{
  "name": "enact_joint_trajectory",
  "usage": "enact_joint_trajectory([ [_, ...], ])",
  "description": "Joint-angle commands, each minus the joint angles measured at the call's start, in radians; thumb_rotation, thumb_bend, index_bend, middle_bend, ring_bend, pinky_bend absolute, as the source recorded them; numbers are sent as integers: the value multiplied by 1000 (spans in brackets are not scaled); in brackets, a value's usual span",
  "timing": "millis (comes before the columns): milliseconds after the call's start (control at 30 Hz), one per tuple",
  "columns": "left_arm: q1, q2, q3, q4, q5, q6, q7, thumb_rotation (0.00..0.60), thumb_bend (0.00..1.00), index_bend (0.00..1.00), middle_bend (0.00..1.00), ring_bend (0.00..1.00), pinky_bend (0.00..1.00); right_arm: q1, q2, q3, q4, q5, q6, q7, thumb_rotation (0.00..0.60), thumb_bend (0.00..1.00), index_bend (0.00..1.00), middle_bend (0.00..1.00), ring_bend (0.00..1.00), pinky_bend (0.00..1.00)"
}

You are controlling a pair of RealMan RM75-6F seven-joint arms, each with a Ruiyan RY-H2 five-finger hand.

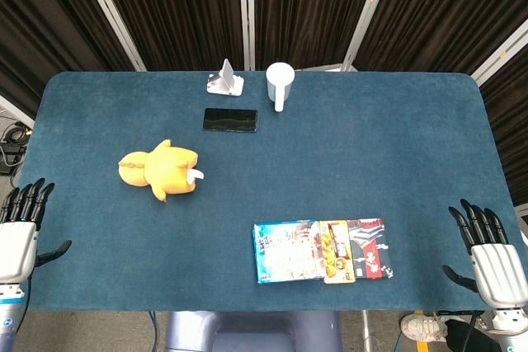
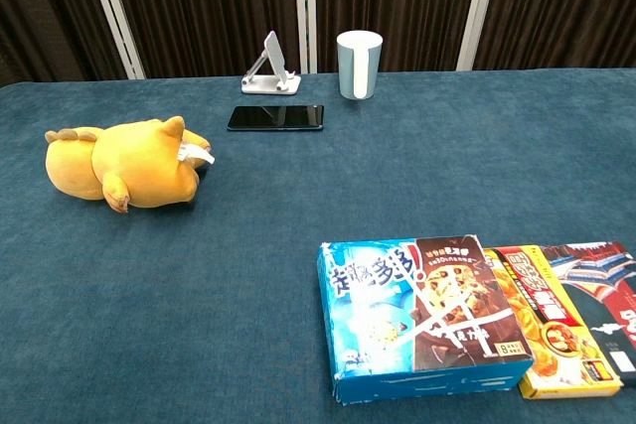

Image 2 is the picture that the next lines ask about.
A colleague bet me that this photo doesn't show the yellow plush toy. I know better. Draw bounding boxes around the yellow plush toy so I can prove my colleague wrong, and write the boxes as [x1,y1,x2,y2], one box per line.
[44,115,217,214]

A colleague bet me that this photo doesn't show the black smartphone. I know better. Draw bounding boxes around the black smartphone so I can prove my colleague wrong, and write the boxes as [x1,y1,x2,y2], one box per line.
[227,104,326,132]

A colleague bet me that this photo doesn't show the white phone stand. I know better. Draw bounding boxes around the white phone stand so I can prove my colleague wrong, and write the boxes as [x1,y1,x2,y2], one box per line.
[240,30,303,96]

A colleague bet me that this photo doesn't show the light blue paper cup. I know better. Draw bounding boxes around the light blue paper cup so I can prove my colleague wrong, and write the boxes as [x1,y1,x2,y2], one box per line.
[336,30,384,100]

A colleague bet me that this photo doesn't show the blue table cloth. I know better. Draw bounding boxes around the blue table cloth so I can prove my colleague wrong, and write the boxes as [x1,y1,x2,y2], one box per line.
[0,66,636,424]

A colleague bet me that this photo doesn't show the blue cookie box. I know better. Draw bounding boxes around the blue cookie box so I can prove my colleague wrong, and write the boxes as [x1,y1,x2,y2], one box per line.
[316,233,536,406]

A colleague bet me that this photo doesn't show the dark brown curtain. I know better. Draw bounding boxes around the dark brown curtain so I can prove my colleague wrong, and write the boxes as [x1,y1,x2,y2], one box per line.
[0,0,636,89]

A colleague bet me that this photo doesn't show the yellow snack box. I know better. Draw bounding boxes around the yellow snack box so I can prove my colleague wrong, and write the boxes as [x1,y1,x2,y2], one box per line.
[483,244,625,401]

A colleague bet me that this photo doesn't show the dark red patterned box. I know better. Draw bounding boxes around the dark red patterned box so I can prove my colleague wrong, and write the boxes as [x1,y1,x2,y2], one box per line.
[540,240,636,387]

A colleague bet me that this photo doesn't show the white frame post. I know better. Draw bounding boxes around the white frame post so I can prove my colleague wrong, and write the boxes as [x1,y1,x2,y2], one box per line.
[455,0,503,72]
[80,0,147,80]
[292,0,319,74]

